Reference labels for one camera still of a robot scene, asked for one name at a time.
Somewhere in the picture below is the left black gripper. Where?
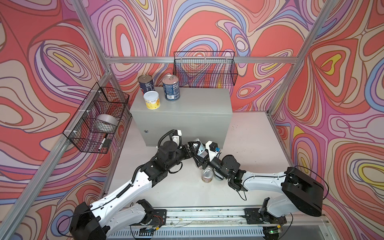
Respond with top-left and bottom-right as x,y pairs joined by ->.
164,141 -> 201,173

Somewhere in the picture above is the small yellow can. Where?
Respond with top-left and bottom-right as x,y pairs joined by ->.
144,91 -> 161,110

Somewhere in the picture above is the tall light blue can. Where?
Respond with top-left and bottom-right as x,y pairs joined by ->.
162,74 -> 180,101

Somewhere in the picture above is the tall dark blue can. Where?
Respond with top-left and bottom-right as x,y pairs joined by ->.
138,75 -> 155,94

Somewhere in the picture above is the small white blue can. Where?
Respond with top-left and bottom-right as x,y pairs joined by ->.
214,173 -> 224,181

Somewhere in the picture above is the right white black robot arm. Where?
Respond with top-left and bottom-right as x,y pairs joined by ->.
188,140 -> 325,222

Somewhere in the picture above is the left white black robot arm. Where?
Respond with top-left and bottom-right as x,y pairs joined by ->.
69,130 -> 206,240

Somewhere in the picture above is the small pink can silver lid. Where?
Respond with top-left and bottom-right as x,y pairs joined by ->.
201,167 -> 214,183

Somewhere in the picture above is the grey metal cabinet box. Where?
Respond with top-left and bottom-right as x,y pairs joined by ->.
130,87 -> 233,148

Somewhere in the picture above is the grey tape roll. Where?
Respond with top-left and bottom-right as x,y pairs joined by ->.
95,114 -> 118,134

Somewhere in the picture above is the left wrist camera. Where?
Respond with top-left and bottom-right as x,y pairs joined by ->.
171,130 -> 182,147

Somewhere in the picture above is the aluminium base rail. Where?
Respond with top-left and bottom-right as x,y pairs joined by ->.
106,206 -> 336,240

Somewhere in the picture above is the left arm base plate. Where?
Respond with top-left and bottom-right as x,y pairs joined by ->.
132,209 -> 167,227

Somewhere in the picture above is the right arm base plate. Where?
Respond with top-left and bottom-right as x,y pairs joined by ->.
244,208 -> 287,225

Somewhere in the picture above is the back black wire basket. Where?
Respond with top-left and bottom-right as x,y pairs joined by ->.
174,50 -> 238,89

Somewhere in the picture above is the black wire basket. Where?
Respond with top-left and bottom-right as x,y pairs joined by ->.
174,50 -> 238,89
63,83 -> 130,154

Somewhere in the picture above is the left black wire basket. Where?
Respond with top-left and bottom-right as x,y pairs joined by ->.
63,83 -> 130,154

